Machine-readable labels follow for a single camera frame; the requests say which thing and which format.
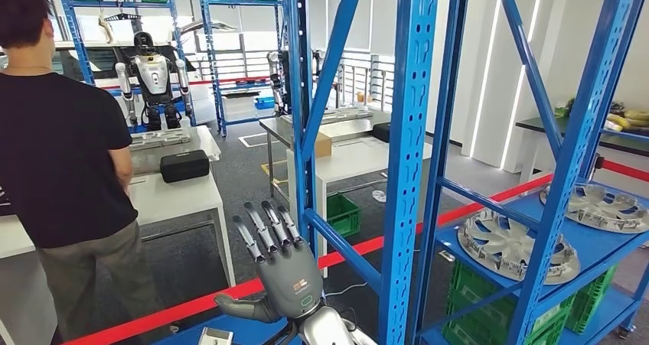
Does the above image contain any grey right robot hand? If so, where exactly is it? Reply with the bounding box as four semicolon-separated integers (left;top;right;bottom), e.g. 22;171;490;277
214;200;325;325

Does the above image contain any grey metal panel part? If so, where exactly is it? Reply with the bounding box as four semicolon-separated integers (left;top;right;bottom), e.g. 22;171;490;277
281;108;375;125
129;128;193;152

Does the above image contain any blue steel shelf rack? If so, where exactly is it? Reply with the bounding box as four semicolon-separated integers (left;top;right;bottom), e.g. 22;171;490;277
152;0;441;345
57;0;197;131
199;0;290;138
405;0;649;345

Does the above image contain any white table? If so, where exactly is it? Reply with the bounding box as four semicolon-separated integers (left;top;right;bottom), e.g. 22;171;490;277
285;135;435;278
0;125;237;345

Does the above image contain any cardboard box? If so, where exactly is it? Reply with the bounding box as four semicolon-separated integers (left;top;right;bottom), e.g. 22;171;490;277
313;131;334;159

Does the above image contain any black hard case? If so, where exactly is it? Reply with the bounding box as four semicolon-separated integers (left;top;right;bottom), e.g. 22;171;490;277
371;122;393;144
159;149;211;184

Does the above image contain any white storage box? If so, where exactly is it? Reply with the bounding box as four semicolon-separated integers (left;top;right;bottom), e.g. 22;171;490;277
221;93;257;123

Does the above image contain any silver black humanoid robot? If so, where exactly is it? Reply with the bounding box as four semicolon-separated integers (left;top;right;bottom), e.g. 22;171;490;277
114;31;195;132
267;48;325;116

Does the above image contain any silver wheel hubcap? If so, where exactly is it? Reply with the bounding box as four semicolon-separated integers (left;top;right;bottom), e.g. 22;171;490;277
539;181;649;236
457;208;582;286

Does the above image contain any white metal railing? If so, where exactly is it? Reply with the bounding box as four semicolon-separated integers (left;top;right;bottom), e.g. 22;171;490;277
334;50;396;112

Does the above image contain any person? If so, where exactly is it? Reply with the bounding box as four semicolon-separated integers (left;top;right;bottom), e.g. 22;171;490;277
0;0;159;345

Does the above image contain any grey car hood panel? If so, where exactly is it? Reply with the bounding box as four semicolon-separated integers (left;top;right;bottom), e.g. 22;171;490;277
178;19;238;35

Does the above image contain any white car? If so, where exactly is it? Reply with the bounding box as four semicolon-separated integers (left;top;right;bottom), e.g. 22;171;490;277
0;41;214;131

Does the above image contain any dark side table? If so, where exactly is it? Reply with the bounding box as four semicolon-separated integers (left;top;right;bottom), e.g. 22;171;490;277
515;116;649;158

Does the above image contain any white floor cable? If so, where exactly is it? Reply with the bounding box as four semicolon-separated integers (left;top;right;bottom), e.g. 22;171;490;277
324;282;369;299

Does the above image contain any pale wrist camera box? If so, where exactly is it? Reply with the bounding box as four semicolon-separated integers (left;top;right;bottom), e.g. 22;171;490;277
197;327;235;345

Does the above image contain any beige hanging strap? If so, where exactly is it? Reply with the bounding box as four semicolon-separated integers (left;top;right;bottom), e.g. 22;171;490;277
97;14;115;44

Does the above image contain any yellow coiled hoses pile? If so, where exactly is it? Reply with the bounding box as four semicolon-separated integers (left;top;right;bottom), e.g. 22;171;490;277
555;99;649;133

